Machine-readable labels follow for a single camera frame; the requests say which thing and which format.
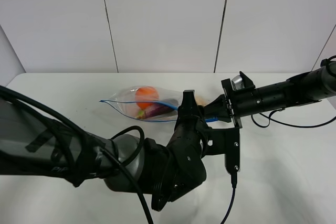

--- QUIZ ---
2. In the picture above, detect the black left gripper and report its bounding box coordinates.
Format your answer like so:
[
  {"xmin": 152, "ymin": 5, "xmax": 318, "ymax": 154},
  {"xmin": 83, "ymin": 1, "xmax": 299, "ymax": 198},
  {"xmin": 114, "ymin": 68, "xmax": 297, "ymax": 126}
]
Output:
[{"xmin": 167, "ymin": 90, "xmax": 208, "ymax": 161}]

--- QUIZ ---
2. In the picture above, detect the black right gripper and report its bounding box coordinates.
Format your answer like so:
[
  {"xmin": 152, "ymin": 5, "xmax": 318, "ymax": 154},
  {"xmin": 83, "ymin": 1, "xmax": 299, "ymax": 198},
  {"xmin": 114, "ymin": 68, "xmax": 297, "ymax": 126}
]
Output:
[{"xmin": 204, "ymin": 71, "xmax": 257, "ymax": 129}]

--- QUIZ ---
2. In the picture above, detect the clear zip bag blue zipper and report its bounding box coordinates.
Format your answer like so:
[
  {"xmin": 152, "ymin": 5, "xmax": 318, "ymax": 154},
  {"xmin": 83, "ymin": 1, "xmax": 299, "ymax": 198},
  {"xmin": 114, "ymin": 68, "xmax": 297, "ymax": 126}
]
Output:
[{"xmin": 99, "ymin": 85, "xmax": 219, "ymax": 124}]

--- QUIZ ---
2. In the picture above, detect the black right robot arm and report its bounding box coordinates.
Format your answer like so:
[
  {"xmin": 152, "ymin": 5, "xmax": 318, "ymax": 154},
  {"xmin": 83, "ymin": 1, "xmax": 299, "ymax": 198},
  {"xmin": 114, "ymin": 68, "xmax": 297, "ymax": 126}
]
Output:
[{"xmin": 204, "ymin": 56, "xmax": 335, "ymax": 122}]

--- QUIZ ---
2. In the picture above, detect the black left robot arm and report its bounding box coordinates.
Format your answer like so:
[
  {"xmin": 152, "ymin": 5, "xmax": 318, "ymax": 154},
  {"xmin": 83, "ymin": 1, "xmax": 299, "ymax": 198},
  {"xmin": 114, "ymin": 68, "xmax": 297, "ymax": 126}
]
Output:
[{"xmin": 1, "ymin": 87, "xmax": 207, "ymax": 210}]

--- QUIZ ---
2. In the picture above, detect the yellow pear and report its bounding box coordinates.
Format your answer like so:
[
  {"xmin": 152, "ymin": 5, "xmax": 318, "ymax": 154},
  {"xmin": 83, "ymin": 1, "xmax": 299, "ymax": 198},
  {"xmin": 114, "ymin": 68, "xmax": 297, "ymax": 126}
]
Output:
[{"xmin": 195, "ymin": 96, "xmax": 209, "ymax": 106}]

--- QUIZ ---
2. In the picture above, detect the purple eggplant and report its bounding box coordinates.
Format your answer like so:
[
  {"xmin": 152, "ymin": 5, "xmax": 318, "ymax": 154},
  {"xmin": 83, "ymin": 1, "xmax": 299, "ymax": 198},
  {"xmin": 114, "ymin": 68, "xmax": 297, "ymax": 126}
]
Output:
[{"xmin": 136, "ymin": 99, "xmax": 179, "ymax": 120}]

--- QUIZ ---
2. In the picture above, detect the orange fruit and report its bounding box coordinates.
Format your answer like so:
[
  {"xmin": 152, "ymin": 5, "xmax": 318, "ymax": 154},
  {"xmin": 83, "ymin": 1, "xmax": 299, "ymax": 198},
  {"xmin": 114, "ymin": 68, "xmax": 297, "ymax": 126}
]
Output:
[{"xmin": 135, "ymin": 86, "xmax": 159, "ymax": 110}]

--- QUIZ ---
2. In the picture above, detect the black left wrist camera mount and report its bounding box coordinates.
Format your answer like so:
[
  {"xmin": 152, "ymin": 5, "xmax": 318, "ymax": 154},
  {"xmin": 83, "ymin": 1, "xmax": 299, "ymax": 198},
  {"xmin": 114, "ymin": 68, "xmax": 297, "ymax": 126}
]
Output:
[{"xmin": 204, "ymin": 127, "xmax": 240, "ymax": 174}]

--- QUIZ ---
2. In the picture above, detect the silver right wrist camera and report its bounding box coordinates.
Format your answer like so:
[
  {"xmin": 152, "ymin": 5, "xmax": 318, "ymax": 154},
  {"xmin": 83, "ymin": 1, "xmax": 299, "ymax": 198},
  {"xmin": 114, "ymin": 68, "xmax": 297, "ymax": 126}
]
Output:
[{"xmin": 231, "ymin": 75, "xmax": 245, "ymax": 91}]

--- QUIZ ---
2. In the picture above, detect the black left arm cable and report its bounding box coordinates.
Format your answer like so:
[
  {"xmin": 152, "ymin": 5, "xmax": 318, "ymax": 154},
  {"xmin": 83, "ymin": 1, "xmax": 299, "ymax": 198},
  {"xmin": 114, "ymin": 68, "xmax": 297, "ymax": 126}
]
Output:
[{"xmin": 0, "ymin": 85, "xmax": 239, "ymax": 224}]

